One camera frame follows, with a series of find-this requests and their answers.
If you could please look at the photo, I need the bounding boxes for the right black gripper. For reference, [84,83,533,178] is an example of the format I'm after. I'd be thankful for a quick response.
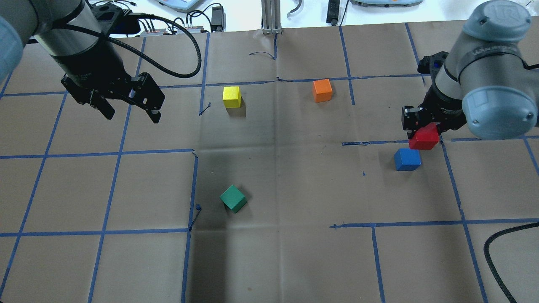
[402,86,467,139]

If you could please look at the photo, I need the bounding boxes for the red wooden block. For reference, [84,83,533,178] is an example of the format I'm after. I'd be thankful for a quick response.
[408,122,440,150]

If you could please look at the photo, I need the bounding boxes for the yellow wooden block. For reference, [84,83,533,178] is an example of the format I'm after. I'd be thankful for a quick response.
[222,86,241,109]

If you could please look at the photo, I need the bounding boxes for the teach pendant with screen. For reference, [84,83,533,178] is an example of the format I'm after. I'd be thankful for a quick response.
[157,0,201,12]

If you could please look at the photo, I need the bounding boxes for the aluminium frame post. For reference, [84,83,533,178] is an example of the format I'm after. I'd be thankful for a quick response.
[261,0,282,36]

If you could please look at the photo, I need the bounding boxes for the blue wooden block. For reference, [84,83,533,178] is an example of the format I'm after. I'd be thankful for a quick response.
[393,148,423,171]

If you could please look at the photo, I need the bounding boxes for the black braided cable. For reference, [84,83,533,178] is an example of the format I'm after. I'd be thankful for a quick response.
[55,13,203,79]

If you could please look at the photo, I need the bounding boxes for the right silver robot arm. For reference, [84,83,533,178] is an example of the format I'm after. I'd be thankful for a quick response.
[402,0,538,140]

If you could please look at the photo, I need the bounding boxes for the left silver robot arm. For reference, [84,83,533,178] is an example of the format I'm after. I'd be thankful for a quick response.
[1,0,164,123]

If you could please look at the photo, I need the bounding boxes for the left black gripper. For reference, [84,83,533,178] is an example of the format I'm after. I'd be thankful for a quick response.
[61,63,165,123]

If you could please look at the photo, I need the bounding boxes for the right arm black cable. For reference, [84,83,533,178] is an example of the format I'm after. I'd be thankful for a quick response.
[483,222,539,303]

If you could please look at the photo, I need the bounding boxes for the black power adapter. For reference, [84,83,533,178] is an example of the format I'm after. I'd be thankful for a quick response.
[211,6,225,32]

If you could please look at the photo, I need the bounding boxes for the orange wooden block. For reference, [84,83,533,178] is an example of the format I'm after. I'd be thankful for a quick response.
[312,79,333,103]

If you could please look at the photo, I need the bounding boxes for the green wooden block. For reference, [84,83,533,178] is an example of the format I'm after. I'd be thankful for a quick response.
[219,185,248,213]

